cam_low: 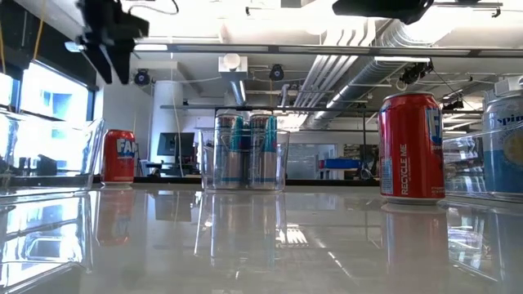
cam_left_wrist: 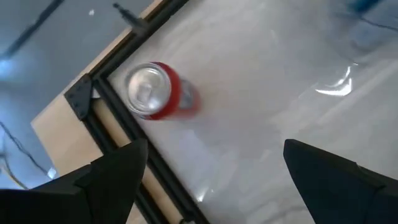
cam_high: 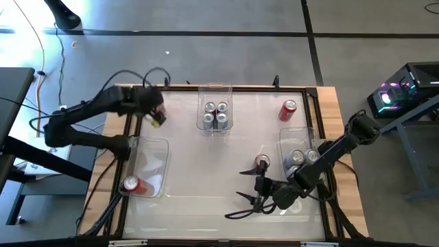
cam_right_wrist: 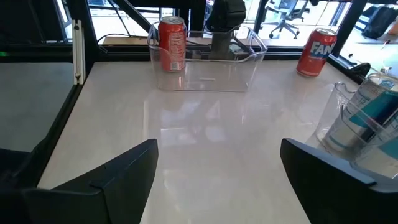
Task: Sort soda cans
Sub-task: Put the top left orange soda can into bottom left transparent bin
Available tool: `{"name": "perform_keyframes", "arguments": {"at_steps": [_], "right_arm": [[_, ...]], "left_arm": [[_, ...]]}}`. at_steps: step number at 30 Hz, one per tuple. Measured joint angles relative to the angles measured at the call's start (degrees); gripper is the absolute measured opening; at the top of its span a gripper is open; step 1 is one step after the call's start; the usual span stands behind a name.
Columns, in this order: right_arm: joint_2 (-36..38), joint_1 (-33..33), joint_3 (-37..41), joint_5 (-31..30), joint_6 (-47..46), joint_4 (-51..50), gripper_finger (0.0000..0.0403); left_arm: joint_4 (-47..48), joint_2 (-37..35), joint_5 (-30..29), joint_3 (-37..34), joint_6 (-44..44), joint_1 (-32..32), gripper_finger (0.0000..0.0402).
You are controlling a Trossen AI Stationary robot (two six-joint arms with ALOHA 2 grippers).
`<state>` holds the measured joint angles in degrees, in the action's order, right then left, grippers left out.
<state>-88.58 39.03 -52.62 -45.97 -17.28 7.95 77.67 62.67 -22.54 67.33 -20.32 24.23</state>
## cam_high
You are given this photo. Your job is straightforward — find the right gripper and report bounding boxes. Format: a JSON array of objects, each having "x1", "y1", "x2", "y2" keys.
[{"x1": 235, "y1": 166, "x2": 285, "y2": 210}]

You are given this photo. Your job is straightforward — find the white blue Spindrift can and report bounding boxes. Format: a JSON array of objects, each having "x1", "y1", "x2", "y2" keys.
[
  {"x1": 283, "y1": 149, "x2": 306, "y2": 169},
  {"x1": 284, "y1": 165, "x2": 301, "y2": 178},
  {"x1": 304, "y1": 148, "x2": 322, "y2": 165}
]

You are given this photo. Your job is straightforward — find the clear plastic bin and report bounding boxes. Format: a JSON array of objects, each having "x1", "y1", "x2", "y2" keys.
[
  {"x1": 195, "y1": 82, "x2": 234, "y2": 137},
  {"x1": 118, "y1": 136, "x2": 170, "y2": 199},
  {"x1": 276, "y1": 126, "x2": 327, "y2": 179}
]

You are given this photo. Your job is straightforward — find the wooden table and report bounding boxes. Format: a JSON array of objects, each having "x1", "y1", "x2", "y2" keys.
[{"x1": 77, "y1": 83, "x2": 370, "y2": 241}]

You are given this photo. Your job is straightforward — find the black stand base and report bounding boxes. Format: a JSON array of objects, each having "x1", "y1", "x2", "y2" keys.
[{"x1": 43, "y1": 0, "x2": 82, "y2": 31}]

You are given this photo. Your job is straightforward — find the white papers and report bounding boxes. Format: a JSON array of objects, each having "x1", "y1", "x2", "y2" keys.
[{"x1": 23, "y1": 143, "x2": 73, "y2": 176}]

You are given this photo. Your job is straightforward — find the black desk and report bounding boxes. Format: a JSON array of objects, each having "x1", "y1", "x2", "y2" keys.
[{"x1": 0, "y1": 67, "x2": 93, "y2": 226}]

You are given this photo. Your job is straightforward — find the grey metal stand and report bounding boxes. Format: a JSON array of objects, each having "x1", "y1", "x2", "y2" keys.
[{"x1": 379, "y1": 95, "x2": 439, "y2": 200}]

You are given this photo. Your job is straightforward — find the black computer with coloured lights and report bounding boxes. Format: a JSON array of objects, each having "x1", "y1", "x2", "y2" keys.
[{"x1": 366, "y1": 61, "x2": 439, "y2": 119}]

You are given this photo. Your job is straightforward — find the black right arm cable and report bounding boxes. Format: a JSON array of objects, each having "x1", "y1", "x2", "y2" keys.
[{"x1": 224, "y1": 202, "x2": 278, "y2": 220}]

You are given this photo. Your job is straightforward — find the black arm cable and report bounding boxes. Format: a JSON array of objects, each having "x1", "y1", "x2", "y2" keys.
[
  {"x1": 224, "y1": 202, "x2": 278, "y2": 220},
  {"x1": 99, "y1": 67, "x2": 171, "y2": 100}
]

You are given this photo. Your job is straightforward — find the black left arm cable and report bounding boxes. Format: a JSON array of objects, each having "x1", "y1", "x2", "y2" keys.
[{"x1": 99, "y1": 67, "x2": 171, "y2": 100}]

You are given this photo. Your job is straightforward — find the white bracket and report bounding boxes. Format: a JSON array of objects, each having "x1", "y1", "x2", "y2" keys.
[
  {"x1": 108, "y1": 239, "x2": 148, "y2": 247},
  {"x1": 300, "y1": 241, "x2": 339, "y2": 247}
]

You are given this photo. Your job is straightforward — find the black floor cable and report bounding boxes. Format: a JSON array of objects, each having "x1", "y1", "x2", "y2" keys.
[{"x1": 54, "y1": 22, "x2": 67, "y2": 107}]

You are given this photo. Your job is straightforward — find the black aluminium table frame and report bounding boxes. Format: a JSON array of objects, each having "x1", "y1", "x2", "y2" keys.
[{"x1": 82, "y1": 84, "x2": 364, "y2": 247}]

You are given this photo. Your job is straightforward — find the yellow cord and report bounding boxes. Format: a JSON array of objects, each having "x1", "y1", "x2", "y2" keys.
[{"x1": 12, "y1": 0, "x2": 46, "y2": 114}]

